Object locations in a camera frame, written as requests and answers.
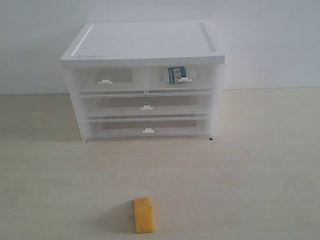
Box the white blue labelled bottle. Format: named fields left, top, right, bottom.
left=167, top=66, right=188, bottom=84

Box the yellow sponge block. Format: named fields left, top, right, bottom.
left=133, top=197, right=155, bottom=234

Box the clear bottom wide drawer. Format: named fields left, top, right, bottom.
left=82, top=117, right=212, bottom=141

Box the clear wide drawer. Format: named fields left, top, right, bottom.
left=82, top=94, right=211, bottom=118
left=82, top=117, right=212, bottom=141

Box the clear middle wide drawer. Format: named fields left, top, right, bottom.
left=82, top=94, right=211, bottom=118

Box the white plastic drawer cabinet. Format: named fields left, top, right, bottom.
left=60, top=20, right=227, bottom=142

